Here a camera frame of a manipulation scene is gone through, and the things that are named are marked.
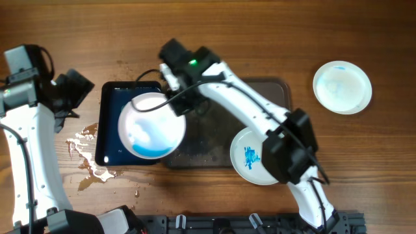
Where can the dark brown serving tray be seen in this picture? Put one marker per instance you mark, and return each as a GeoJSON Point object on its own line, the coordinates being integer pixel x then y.
{"type": "Point", "coordinates": [211, 128]}

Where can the blue rectangular water tray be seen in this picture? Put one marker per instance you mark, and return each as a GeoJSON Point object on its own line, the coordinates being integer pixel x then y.
{"type": "Point", "coordinates": [114, 96]}

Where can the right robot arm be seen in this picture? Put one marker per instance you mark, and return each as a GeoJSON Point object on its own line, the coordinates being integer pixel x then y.
{"type": "Point", "coordinates": [288, 142]}

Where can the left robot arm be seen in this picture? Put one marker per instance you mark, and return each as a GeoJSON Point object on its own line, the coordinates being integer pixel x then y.
{"type": "Point", "coordinates": [33, 109]}

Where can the white plate blue stain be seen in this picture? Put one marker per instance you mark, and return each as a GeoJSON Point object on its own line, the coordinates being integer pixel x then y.
{"type": "Point", "coordinates": [342, 87]}

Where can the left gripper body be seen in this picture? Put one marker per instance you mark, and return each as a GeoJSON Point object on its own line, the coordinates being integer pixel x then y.
{"type": "Point", "coordinates": [73, 93]}

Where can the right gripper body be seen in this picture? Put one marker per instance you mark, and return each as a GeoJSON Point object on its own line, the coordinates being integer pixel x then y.
{"type": "Point", "coordinates": [184, 101]}

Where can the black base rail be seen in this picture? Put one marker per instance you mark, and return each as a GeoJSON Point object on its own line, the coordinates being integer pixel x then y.
{"type": "Point", "coordinates": [341, 223]}

